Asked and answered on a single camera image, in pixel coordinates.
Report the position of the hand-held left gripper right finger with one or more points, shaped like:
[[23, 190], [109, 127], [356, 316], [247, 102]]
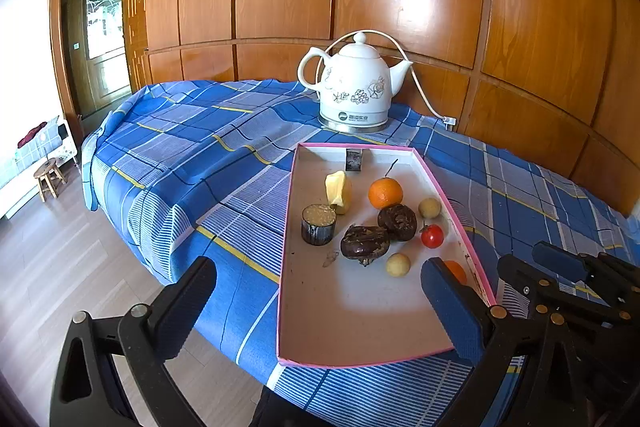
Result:
[[450, 304]]

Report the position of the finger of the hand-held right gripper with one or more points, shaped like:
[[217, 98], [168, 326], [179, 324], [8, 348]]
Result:
[[520, 277], [555, 253]]

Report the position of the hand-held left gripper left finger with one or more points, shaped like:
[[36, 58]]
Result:
[[192, 294]]

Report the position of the orange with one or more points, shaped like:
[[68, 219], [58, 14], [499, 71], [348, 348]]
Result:
[[385, 193], [456, 273]]

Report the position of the small tan longan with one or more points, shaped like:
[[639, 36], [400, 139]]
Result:
[[398, 265], [429, 208]]

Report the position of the red cherry tomato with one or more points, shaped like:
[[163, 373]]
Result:
[[431, 236]]

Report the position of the dark water chestnut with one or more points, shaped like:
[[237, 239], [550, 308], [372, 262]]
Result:
[[397, 222], [365, 244]]

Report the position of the pink-rimmed white box tray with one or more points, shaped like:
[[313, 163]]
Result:
[[350, 307]]

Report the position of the cut sugarcane piece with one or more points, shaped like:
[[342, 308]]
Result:
[[354, 160], [318, 227]]

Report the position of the yellow apple piece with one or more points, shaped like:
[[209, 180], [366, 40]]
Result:
[[337, 192]]

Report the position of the brown peel scrap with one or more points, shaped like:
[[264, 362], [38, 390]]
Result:
[[330, 258]]

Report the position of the blue plaid cloth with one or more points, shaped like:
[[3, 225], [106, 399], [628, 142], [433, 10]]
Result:
[[200, 157]]

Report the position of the small wooden stool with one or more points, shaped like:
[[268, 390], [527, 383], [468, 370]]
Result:
[[49, 174]]

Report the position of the silver kettle base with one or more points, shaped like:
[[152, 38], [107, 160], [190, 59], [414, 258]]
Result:
[[330, 123]]

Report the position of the dark red cloth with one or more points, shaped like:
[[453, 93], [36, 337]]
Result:
[[31, 137]]

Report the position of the white ceramic electric kettle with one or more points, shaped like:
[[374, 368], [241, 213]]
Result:
[[350, 82]]

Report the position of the wooden glass-panel door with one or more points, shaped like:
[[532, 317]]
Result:
[[100, 32]]

